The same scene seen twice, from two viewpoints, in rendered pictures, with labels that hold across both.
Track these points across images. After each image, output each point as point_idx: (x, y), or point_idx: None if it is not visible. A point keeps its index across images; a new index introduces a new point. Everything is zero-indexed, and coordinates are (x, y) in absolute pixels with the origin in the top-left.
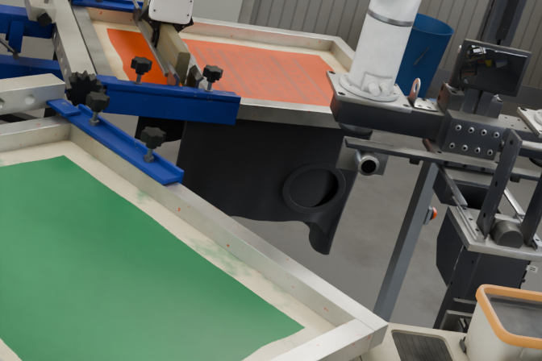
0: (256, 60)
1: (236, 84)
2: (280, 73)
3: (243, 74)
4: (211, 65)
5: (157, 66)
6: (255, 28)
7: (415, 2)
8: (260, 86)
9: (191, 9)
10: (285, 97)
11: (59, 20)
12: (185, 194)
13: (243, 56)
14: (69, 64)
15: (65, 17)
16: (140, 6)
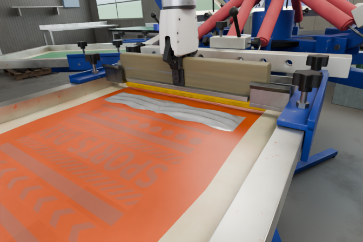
0: (124, 173)
1: (102, 116)
2: (65, 171)
3: (110, 132)
4: (95, 53)
5: (174, 95)
6: (224, 230)
7: None
8: (77, 128)
9: (159, 38)
10: (38, 132)
11: (215, 48)
12: (62, 58)
13: (152, 167)
14: (156, 45)
15: (220, 49)
16: (312, 99)
